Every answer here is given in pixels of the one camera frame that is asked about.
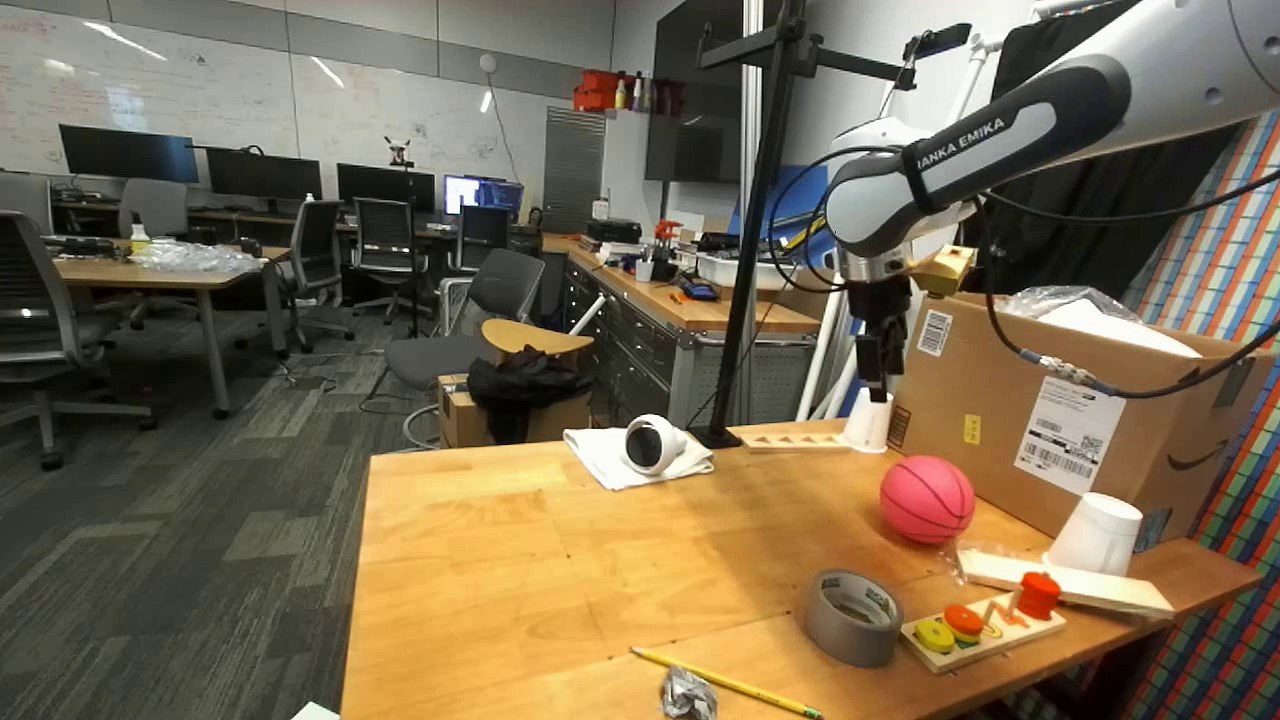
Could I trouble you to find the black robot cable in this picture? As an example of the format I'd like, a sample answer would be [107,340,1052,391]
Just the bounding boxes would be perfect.
[763,144,1280,405]

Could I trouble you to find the black computer monitor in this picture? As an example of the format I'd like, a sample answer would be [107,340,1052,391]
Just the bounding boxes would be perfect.
[330,159,437,217]
[203,144,325,202]

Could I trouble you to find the white paper cup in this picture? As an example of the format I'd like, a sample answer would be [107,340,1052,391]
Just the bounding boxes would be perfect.
[1040,488,1148,577]

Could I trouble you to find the black bag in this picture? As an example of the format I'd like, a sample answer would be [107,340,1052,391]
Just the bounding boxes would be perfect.
[465,344,592,444]

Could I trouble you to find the clear plastic bag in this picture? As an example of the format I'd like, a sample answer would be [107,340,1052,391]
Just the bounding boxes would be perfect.
[1003,280,1205,358]

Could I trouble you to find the black mesh office chair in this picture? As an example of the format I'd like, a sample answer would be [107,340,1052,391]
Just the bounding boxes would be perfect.
[346,190,440,331]
[279,197,359,350]

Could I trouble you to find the colourful woven panel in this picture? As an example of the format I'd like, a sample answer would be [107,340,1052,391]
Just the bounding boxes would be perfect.
[1012,112,1280,720]

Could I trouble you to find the silver metal clip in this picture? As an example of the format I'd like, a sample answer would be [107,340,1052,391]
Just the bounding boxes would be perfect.
[660,667,719,720]

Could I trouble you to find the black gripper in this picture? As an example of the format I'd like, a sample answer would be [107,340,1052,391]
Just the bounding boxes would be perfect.
[848,272,918,405]

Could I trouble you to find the white flat tray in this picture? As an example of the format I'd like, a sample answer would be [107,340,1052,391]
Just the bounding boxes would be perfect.
[951,545,1174,618]

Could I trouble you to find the grey chair with tablet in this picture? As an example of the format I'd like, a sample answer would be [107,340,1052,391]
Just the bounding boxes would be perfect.
[384,242,596,391]

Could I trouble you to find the olive wrist camera box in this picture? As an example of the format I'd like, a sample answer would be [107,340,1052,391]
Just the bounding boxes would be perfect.
[913,240,984,300]

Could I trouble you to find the lit blue computer screen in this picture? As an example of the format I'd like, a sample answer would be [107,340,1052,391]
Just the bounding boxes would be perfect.
[440,171,529,220]

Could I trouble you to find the white round camera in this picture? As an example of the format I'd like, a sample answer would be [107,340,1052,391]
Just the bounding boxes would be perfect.
[620,410,691,480]

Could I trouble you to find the pile of clear plastic bags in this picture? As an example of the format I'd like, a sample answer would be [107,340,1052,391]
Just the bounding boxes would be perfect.
[123,231,260,280]

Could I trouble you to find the small white cup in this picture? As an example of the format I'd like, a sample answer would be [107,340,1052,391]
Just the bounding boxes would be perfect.
[838,388,895,456]

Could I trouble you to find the wooden counter with cabinets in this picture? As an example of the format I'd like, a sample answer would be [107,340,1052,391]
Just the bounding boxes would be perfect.
[540,227,824,431]

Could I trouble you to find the red cylinder toy piece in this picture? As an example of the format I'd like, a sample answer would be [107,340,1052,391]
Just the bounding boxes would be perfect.
[1016,567,1062,625]

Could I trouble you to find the black camera stand pole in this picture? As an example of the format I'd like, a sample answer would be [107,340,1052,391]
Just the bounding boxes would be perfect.
[696,0,923,451]

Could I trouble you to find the black wall screen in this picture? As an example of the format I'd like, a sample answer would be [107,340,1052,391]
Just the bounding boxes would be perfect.
[642,0,750,188]

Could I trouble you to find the yellow-green toy piece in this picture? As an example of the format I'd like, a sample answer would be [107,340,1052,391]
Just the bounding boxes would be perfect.
[913,615,961,661]

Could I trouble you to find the red container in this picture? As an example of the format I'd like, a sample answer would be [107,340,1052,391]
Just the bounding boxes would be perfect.
[572,66,623,118]

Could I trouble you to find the small cardboard box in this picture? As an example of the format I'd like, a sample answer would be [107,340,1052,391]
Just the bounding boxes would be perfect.
[437,372,596,451]

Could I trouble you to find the small flat wooden board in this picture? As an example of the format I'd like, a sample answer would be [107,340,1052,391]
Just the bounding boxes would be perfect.
[729,419,857,456]

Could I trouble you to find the white cloth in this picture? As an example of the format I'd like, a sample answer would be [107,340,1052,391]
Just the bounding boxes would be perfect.
[560,419,719,492]

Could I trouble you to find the grey office chair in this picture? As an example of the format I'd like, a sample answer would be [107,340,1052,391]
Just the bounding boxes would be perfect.
[0,207,159,473]

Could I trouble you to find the pink rubber basketball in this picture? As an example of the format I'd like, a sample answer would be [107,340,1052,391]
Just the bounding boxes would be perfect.
[875,451,978,550]

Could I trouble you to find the wide black monitor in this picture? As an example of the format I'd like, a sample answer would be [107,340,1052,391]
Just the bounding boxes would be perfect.
[56,118,200,188]

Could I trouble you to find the wooden toy peg board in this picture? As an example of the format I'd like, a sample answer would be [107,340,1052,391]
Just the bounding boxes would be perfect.
[898,590,1073,676]

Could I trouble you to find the grey metal cabinet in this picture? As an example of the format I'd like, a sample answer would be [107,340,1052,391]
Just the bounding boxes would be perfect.
[540,103,613,240]

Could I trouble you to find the yellow pencil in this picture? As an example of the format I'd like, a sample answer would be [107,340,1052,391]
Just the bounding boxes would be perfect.
[627,643,828,720]

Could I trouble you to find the wooden office table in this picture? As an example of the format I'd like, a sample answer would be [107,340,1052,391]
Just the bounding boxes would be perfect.
[50,240,290,419]

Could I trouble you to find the orange toy piece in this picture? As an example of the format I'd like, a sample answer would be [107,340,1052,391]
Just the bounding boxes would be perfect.
[940,601,987,643]

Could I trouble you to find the grey duct tape roll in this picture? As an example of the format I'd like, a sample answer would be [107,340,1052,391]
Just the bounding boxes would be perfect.
[799,567,908,673]

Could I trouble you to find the white leaning pole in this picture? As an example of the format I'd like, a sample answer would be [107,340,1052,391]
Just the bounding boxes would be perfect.
[793,280,859,423]

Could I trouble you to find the large cardboard shipping box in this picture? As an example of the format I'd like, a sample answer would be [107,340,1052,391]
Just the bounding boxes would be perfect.
[889,290,1271,550]

